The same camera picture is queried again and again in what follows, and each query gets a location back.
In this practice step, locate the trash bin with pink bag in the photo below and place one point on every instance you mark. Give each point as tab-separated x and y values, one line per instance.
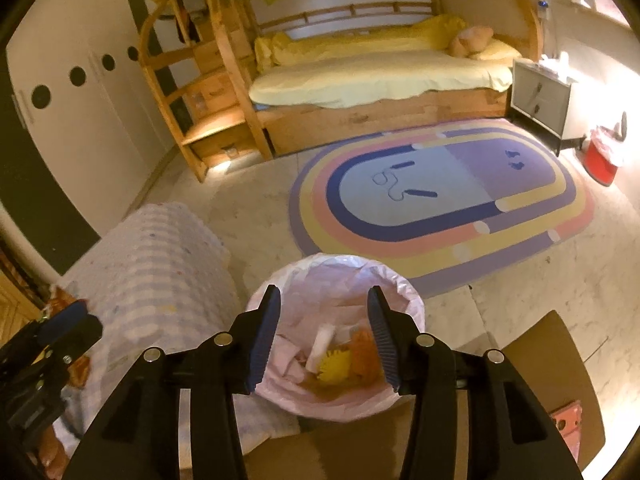
330	289

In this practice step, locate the white foam block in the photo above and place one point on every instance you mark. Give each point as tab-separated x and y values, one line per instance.
321	345

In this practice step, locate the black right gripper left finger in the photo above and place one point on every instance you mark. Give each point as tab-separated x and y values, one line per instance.
235	361

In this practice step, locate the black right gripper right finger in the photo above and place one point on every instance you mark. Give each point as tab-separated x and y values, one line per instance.
413	362

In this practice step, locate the white wardrobe with round holes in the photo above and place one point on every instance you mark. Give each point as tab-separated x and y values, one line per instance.
81	135

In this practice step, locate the wooden stair drawers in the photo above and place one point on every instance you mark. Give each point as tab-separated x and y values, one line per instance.
199	67

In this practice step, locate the plush toy on bed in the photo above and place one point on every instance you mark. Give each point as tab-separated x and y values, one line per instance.
472	40

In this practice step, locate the yellow bed quilt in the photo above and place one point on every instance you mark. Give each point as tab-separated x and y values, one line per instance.
395	63

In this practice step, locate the left hand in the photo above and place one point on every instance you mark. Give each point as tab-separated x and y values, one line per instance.
52	455

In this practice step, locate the yellow foam fruit net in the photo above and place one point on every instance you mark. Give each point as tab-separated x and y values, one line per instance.
334	368

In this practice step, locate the wooden bunk bed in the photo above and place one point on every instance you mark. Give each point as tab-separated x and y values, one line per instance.
292	129

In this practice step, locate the clothes pile on stairs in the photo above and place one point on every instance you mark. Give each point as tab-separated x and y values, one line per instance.
189	16

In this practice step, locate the red bucket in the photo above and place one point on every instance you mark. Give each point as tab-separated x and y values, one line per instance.
604	155

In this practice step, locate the checkered blue tablecloth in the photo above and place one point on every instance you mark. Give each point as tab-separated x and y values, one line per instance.
159	279

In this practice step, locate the rainbow oval rug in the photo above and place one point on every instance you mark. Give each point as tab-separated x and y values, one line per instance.
443	206

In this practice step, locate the white nightstand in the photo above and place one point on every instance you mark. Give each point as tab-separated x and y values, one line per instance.
557	105

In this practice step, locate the orange fuzzy fabric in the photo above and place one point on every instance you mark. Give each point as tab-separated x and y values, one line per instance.
365	364

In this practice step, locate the brown cardboard box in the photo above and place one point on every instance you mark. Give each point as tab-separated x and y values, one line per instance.
528	411

